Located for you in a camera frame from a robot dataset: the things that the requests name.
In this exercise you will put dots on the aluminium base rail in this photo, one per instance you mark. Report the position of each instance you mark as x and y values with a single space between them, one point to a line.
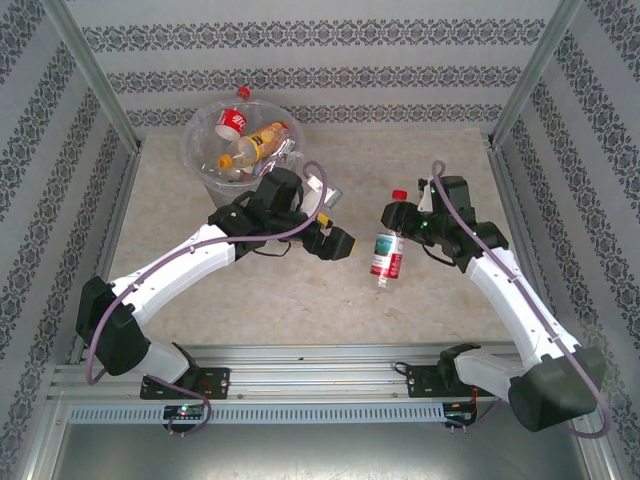
320 375

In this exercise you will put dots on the clear plastic bin liner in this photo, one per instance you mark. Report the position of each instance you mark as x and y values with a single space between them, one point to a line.
292 152

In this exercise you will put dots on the teal red label water bottle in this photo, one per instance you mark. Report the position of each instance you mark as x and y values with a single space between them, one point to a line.
387 252

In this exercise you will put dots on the grey metal shelf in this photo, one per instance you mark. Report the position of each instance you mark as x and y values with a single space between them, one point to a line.
320 455

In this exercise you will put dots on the left circuit board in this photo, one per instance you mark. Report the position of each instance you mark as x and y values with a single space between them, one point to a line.
185 411

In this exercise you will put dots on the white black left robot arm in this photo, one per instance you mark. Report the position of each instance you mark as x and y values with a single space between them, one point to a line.
175 265

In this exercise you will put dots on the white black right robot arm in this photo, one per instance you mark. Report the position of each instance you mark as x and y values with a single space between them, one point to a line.
515 300

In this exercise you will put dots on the orange juice bottle yellow cap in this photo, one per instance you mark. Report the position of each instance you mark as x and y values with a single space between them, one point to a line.
255 145

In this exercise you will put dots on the aluminium table side rail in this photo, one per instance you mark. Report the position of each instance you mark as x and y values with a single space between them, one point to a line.
126 180
505 180

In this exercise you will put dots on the right circuit board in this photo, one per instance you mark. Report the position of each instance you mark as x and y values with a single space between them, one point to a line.
460 414

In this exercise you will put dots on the aluminium frame post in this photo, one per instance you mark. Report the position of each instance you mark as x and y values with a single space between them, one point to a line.
95 75
531 75

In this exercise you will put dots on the clear plastic bin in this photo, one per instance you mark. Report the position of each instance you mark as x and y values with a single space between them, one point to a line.
200 150

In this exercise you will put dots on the red label cola bottle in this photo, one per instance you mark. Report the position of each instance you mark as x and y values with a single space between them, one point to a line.
234 120

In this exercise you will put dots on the circuit board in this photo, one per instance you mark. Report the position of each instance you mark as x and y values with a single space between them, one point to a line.
185 411
460 414

